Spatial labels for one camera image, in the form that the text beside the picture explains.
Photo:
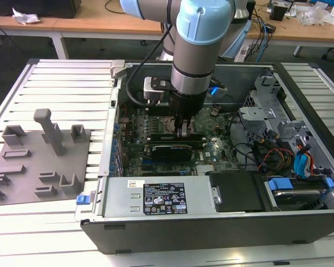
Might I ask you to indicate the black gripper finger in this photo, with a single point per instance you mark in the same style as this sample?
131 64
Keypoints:
179 125
192 128

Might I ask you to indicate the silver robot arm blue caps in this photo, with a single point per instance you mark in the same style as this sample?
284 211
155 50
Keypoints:
192 55

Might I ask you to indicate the black RAM slot bank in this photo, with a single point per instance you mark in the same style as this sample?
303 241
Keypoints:
169 142
161 111

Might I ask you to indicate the silver coin battery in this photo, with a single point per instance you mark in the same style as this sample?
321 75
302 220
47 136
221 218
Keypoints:
214 112

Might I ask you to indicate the black graphics card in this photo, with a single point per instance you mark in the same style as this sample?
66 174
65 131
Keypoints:
172 153

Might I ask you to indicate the green motherboard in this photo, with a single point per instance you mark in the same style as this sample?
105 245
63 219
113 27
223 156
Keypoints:
220 139

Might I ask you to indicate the silver chipset heatsink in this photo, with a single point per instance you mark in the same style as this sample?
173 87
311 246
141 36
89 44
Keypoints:
206 169

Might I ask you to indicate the grey metal drive cage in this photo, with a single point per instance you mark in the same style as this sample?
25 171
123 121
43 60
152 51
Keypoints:
256 114

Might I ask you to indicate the white power strip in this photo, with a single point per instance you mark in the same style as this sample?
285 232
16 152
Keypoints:
242 53

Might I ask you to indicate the black plastic shroud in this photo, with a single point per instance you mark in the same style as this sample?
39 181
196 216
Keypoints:
236 192

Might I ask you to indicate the grey power supply with label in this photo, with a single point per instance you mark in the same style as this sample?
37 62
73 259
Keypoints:
122 200

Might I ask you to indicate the black open PC case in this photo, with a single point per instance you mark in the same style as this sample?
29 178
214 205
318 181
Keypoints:
183 236

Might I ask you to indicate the tall black desktop box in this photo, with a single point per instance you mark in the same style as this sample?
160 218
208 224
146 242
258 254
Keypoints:
251 9

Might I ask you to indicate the hard disk in blue carrier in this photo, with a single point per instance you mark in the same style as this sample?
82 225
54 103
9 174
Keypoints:
295 194

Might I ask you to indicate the blue case latch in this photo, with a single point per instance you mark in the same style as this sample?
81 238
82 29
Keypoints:
82 200

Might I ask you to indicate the small black box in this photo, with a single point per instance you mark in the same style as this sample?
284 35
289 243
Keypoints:
278 13

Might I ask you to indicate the grey parts rack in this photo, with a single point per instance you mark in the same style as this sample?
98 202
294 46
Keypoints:
44 167

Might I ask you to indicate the clear plastic bags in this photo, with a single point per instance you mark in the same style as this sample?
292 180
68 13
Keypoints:
314 14

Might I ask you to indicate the wide black equipment case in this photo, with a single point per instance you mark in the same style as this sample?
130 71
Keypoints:
44 8

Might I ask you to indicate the crumpled white paper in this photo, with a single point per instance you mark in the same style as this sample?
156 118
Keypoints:
25 16

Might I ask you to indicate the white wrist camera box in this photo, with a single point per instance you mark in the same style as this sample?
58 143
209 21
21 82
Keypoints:
156 98

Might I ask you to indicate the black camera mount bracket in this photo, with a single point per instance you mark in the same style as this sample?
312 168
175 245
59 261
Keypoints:
162 83

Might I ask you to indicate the wooden desk white frame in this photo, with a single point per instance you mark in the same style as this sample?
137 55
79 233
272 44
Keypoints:
309 32
72 25

